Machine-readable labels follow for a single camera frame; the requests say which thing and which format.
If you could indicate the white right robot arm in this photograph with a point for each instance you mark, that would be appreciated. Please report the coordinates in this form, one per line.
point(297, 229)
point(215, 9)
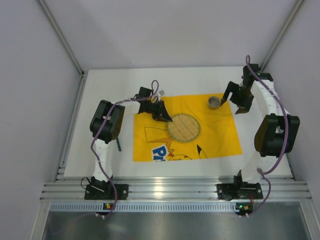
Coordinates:
point(274, 138)

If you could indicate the aluminium frame corner post left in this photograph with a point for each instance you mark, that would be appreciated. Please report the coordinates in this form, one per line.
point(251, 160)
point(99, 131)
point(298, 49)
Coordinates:
point(60, 35)

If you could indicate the speckled ceramic cup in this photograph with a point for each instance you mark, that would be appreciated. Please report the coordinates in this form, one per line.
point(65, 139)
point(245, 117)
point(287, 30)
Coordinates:
point(213, 102)

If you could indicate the white slotted cable duct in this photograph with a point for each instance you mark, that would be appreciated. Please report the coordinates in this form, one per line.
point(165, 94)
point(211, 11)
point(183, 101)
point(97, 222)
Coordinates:
point(150, 207)

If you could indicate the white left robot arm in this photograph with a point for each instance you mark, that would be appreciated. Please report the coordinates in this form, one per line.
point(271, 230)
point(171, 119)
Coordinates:
point(105, 127)

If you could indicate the yellow printed cloth placemat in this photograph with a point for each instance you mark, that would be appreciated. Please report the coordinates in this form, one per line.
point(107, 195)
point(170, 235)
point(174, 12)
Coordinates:
point(218, 136)

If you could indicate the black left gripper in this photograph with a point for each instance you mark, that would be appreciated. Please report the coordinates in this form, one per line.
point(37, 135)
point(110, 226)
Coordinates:
point(158, 111)

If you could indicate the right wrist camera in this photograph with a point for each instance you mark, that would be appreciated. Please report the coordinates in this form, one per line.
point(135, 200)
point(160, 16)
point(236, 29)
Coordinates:
point(248, 72)

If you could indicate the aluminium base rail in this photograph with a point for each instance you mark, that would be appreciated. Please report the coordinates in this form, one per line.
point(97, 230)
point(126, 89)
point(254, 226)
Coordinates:
point(167, 189)

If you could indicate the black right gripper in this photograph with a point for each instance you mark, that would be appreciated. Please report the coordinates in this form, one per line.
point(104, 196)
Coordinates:
point(238, 97)

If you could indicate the round woven yellow plate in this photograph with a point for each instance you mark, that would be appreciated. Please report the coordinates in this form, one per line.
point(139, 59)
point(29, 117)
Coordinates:
point(183, 128)

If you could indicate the green handled spoon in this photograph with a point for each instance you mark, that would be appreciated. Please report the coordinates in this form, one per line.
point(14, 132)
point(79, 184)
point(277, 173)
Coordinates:
point(118, 145)

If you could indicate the aluminium frame corner post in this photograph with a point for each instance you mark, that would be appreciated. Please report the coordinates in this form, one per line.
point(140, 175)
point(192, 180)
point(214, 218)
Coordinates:
point(289, 20)
point(60, 35)

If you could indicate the aluminium frame corner post right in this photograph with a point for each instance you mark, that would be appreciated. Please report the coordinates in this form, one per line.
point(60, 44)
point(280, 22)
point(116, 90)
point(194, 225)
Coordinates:
point(289, 20)

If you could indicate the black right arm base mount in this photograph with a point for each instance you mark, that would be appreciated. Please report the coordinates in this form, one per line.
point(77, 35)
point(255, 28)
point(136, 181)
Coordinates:
point(244, 191)

